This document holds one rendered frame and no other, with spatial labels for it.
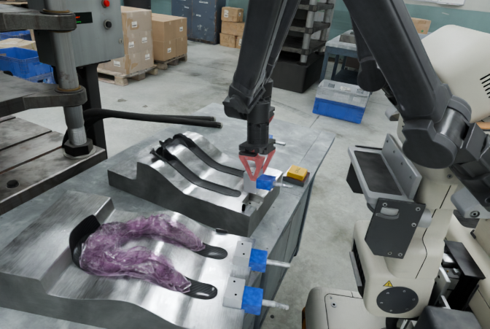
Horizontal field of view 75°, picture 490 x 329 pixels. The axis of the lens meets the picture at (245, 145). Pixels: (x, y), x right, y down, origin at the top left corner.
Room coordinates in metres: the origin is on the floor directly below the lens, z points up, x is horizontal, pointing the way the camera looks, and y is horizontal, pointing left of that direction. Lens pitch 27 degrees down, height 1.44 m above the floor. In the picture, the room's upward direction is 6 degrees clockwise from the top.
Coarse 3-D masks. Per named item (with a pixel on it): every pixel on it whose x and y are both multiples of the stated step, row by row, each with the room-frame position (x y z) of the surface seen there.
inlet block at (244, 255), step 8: (240, 248) 0.55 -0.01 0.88; (248, 248) 0.56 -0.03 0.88; (240, 256) 0.53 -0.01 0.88; (248, 256) 0.53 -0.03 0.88; (256, 256) 0.55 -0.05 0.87; (264, 256) 0.55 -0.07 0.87; (240, 264) 0.53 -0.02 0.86; (248, 264) 0.53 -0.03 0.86; (256, 264) 0.53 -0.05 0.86; (264, 264) 0.53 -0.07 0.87; (272, 264) 0.54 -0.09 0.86; (280, 264) 0.54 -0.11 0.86; (288, 264) 0.54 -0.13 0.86; (264, 272) 0.53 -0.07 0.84
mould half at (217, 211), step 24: (120, 168) 0.87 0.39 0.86; (144, 168) 0.79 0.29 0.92; (168, 168) 0.80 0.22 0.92; (192, 168) 0.85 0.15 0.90; (240, 168) 0.90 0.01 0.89; (144, 192) 0.80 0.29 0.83; (168, 192) 0.76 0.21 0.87; (192, 192) 0.75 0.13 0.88; (264, 192) 0.78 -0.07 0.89; (192, 216) 0.73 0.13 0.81; (216, 216) 0.70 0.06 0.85; (240, 216) 0.67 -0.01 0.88
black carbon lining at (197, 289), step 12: (84, 228) 0.56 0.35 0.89; (96, 228) 0.58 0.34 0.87; (72, 240) 0.52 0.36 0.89; (84, 240) 0.54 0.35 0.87; (72, 252) 0.50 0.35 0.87; (204, 252) 0.56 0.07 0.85; (216, 252) 0.56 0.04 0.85; (192, 288) 0.46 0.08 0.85; (204, 288) 0.46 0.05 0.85; (216, 288) 0.46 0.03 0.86
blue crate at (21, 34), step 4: (4, 32) 5.23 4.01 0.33; (8, 32) 5.28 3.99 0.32; (12, 32) 5.35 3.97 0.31; (16, 32) 5.41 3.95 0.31; (20, 32) 5.49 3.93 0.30; (24, 32) 5.55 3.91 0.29; (28, 32) 5.55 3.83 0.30; (0, 36) 5.07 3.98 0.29; (4, 36) 5.04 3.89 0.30; (8, 36) 5.02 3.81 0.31; (12, 36) 5.00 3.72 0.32; (16, 36) 5.04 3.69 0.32; (20, 36) 5.11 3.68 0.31; (24, 36) 5.17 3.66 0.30; (28, 36) 5.23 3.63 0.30; (0, 40) 5.08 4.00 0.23; (28, 40) 5.23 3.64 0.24
